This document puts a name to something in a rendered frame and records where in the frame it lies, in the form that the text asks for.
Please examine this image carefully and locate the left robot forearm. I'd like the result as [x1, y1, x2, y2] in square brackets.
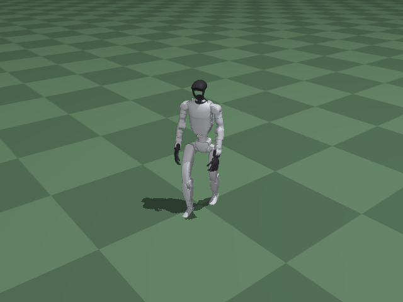
[214, 128, 224, 156]

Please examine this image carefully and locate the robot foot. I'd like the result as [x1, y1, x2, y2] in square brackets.
[182, 206, 195, 217]
[208, 194, 219, 205]

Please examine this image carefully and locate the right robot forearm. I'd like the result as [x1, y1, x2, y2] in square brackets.
[174, 122, 184, 148]

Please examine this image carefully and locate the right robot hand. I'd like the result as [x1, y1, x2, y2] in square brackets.
[174, 143, 181, 165]

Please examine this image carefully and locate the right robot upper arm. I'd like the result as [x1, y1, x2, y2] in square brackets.
[179, 101, 190, 129]

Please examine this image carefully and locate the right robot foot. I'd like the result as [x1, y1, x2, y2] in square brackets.
[182, 206, 195, 217]

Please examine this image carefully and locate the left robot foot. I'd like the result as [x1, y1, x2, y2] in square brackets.
[208, 194, 219, 205]

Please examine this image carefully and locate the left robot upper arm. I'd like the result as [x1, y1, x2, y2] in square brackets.
[210, 103, 224, 134]

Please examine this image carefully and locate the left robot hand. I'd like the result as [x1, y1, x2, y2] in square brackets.
[207, 150, 220, 172]

